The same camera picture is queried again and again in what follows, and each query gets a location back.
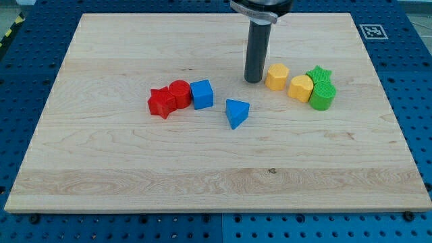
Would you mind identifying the white fiducial marker tag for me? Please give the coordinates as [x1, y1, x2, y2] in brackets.
[360, 24, 388, 40]

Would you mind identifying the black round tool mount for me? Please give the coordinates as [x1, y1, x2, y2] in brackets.
[229, 0, 294, 24]

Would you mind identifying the yellow hexagon block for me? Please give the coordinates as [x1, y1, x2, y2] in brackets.
[265, 63, 290, 91]

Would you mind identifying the yellow heart block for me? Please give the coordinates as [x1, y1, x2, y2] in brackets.
[288, 75, 314, 103]

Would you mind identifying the wooden board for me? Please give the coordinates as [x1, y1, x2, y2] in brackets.
[5, 13, 431, 214]

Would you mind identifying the green cylinder block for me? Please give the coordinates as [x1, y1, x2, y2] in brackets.
[309, 82, 336, 111]

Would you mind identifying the red cylinder block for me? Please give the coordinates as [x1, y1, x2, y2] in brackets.
[169, 80, 192, 109]

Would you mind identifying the red star block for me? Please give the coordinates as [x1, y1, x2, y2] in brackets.
[147, 86, 177, 119]

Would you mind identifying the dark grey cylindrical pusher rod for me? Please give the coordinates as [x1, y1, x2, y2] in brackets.
[244, 20, 272, 83]

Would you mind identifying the blue cube block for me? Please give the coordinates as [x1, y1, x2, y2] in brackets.
[190, 80, 213, 110]

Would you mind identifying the green star block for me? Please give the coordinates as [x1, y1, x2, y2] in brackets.
[306, 65, 332, 84]

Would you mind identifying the blue triangle block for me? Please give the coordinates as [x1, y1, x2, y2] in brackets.
[225, 99, 250, 130]

